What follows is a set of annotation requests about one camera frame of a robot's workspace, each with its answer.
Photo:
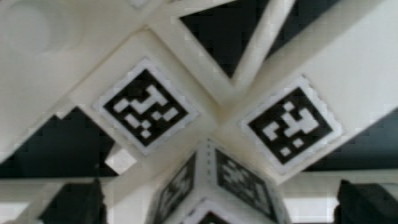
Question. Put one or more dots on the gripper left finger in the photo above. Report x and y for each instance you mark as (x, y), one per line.
(77, 206)

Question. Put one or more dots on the white U-shaped fence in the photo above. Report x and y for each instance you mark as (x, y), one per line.
(307, 191)

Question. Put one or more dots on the white chair back frame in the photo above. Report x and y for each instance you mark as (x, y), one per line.
(133, 75)

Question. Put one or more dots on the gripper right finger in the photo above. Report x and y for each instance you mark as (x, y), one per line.
(366, 203)

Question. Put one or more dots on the white tagged cube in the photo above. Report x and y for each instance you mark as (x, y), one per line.
(217, 193)

